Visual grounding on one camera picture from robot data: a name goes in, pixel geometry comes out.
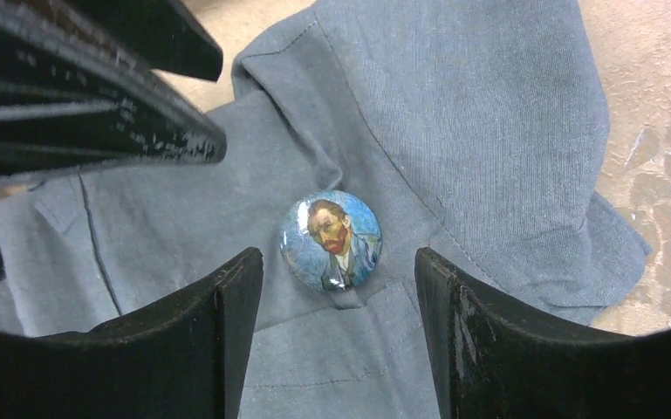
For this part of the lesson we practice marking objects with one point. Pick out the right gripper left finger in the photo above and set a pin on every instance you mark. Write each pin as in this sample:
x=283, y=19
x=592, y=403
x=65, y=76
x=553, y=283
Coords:
x=183, y=356

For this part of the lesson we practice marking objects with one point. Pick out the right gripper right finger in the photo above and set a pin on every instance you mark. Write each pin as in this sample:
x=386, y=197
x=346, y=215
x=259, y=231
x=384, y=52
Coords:
x=493, y=356

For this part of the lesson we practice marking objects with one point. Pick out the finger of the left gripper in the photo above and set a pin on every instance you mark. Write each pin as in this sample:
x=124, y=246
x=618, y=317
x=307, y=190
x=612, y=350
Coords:
x=73, y=96
x=163, y=32

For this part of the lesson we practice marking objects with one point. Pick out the grey button-up shirt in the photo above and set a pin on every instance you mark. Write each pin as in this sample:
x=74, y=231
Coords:
x=477, y=128

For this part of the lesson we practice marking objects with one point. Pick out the blue portrait round brooch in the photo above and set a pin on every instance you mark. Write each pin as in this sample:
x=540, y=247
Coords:
x=330, y=241

